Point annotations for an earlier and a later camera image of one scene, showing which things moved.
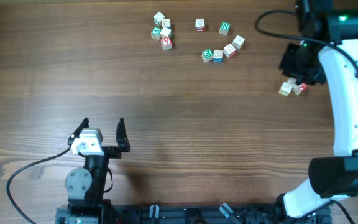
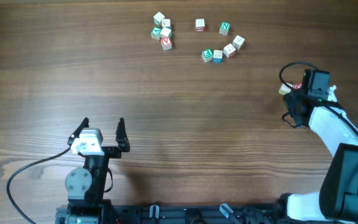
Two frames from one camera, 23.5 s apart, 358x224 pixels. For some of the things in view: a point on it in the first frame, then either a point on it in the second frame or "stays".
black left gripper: (109, 150) stays
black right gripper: (289, 70) to (291, 96)
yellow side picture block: (285, 89) stays
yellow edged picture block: (238, 42) stays
